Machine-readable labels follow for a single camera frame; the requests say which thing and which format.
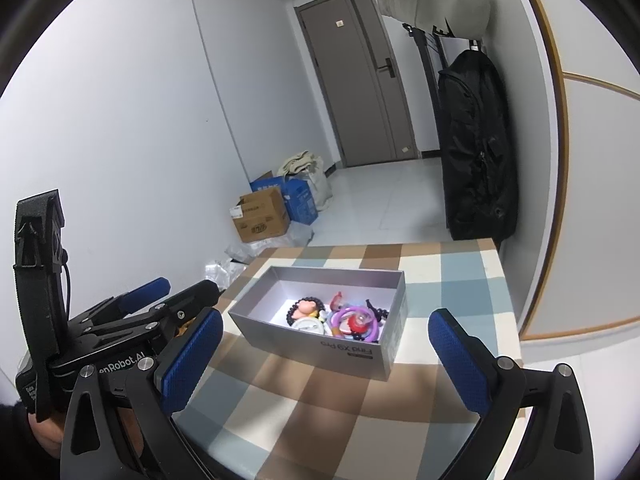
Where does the light blue bangle bracelet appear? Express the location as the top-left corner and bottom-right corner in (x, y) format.
(292, 317), (334, 337)

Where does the purple bangle bracelet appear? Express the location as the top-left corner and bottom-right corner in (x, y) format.
(326, 304), (384, 345)

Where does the person's left hand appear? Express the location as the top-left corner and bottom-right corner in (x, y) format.
(28, 414), (65, 460)

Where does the white plastic wrap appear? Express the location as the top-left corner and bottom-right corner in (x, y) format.
(204, 222), (314, 290)

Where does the checkered table cloth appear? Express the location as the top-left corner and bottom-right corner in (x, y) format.
(176, 240), (521, 479)

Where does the brown cardboard box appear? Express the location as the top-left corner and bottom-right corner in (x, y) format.
(230, 188), (291, 243)

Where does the grey cardboard box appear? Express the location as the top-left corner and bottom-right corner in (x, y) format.
(230, 266), (408, 380)

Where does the blue cardboard box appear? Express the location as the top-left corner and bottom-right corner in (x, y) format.
(250, 172), (318, 226)

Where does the white fabric bag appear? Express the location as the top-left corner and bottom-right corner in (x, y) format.
(277, 151), (333, 211)

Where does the black hanging coat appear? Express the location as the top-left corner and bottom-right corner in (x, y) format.
(438, 50), (518, 244)

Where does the grey door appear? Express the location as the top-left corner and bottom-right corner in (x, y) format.
(295, 0), (419, 167)

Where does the black coat rack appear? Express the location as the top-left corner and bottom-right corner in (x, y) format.
(402, 23), (485, 141)

